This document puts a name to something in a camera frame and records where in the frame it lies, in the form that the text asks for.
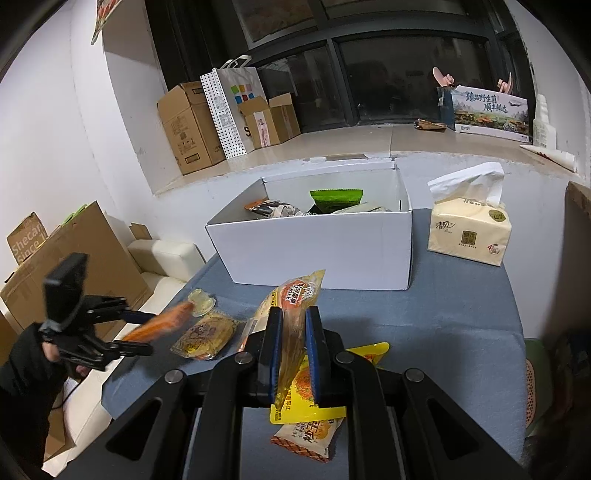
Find beige tissue pack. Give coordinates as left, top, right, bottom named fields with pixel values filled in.
left=426, top=161, right=513, bottom=268

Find small yellow candy packet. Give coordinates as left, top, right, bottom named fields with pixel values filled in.
left=188, top=289, right=217, bottom=318

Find brown wooden shelf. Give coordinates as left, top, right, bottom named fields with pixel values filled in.
left=564, top=181, right=591, bottom=325

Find polka dot paper bag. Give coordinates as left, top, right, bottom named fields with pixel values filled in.
left=199, top=55, right=262, bottom=160

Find person's left forearm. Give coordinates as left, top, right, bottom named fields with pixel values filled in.
left=0, top=322, right=71, bottom=464

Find green seaweed snack packet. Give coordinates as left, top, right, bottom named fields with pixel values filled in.
left=309, top=189, right=364, bottom=215

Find green packets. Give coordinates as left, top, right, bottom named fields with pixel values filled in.
left=59, top=205, right=89, bottom=227

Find round cookie clear packet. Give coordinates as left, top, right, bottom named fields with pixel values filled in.
left=170, top=311, right=235, bottom=361

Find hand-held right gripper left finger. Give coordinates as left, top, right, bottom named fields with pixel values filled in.
left=60, top=307, right=284, bottom=480

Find blue tablecloth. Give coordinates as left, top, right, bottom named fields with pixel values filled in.
left=99, top=207, right=527, bottom=480

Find white sofa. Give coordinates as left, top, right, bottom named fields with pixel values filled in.
left=44, top=239, right=208, bottom=462

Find wall poster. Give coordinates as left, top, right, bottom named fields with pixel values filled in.
left=90, top=0, right=125, bottom=45

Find yellow red-label snack packet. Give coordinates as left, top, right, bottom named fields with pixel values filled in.
left=253, top=269, right=327, bottom=409

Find white cardboard box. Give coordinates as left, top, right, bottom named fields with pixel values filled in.
left=205, top=159, right=414, bottom=292

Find person's left hand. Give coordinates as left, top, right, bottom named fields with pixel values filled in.
left=41, top=342, right=93, bottom=384

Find white plastic bottle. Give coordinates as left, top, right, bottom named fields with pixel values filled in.
left=531, top=94, right=556, bottom=149

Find beige illustrated snack bag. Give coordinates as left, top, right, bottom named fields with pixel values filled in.
left=244, top=199, right=303, bottom=219

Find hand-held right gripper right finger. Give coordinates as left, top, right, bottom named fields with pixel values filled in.
left=305, top=305, right=532, bottom=480

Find green pink plastic basket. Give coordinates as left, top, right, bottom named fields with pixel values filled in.
left=523, top=338, right=591, bottom=440

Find small open cardboard box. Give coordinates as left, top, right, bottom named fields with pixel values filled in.
left=237, top=92, right=302, bottom=149

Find yellow sauce packet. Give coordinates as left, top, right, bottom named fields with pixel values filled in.
left=269, top=340, right=392, bottom=426

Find printed landscape gift box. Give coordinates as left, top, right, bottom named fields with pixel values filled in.
left=444, top=85, right=533, bottom=140

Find pink handheld fan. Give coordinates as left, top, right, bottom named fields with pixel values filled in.
left=432, top=66, right=458, bottom=89

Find tall brown cardboard box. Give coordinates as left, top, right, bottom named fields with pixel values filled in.
left=156, top=82, right=227, bottom=176

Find orange sausage packet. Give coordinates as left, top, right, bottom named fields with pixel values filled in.
left=124, top=302, right=193, bottom=343

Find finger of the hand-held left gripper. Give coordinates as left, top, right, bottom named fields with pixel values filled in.
left=115, top=309, right=158, bottom=325
left=104, top=340, right=155, bottom=358

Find dark window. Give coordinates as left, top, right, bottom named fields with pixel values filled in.
left=145, top=0, right=537, bottom=140

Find printed brown cardboard box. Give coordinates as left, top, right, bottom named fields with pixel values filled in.
left=6, top=212, right=49, bottom=265

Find black cable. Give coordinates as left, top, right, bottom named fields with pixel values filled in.
left=59, top=378, right=78, bottom=409

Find large flat cardboard sheet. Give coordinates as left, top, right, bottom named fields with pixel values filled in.
left=0, top=200, right=151, bottom=334

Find white tube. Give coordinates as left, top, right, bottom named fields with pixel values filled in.
left=519, top=143, right=581, bottom=173

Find pale snack packet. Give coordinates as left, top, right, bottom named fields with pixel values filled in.
left=331, top=202, right=389, bottom=215

